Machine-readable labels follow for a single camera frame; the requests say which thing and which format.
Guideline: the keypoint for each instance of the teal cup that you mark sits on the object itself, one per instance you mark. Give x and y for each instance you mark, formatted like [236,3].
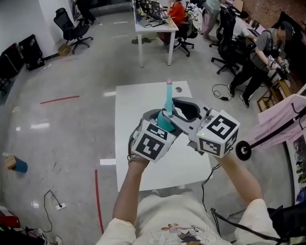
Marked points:
[21,165]

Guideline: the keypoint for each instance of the person's right forearm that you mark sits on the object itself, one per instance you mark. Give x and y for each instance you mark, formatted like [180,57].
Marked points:
[239,180]

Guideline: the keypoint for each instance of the person's left forearm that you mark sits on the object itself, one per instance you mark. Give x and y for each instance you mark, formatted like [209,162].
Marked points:
[130,193]

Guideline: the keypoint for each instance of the red box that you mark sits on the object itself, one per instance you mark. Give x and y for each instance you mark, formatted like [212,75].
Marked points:
[5,217]

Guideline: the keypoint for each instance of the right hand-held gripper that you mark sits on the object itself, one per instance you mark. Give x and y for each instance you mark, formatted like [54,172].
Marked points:
[219,134]

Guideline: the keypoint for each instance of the wooden crate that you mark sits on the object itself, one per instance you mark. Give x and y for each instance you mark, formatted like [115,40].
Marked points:
[270,96]

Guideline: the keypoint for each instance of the white printed bag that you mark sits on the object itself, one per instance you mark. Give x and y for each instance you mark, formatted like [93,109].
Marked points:
[196,19]

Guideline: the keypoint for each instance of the black equipment case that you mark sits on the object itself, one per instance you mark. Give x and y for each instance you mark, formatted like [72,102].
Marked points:
[30,50]
[7,60]

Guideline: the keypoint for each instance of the red floor tape strip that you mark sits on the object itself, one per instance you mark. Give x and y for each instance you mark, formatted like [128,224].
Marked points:
[60,99]
[98,200]

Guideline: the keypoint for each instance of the white shelf unit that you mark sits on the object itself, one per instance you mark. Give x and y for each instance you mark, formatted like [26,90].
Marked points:
[292,162]

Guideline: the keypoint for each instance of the person in white t-shirt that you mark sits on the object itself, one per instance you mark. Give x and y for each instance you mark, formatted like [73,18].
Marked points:
[173,213]

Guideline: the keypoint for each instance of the white office desk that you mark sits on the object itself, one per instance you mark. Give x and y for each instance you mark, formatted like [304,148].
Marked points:
[155,28]

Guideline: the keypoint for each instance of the cardboard box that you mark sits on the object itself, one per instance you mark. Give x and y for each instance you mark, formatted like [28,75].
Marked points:
[64,50]

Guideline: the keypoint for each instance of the white power strip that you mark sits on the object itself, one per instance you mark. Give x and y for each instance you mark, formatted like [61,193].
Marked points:
[61,206]

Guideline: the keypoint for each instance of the teal squeeze bottle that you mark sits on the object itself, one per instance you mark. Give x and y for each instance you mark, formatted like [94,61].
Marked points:
[164,124]

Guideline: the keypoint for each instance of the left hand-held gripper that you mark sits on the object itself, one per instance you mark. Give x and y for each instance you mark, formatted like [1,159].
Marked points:
[150,142]

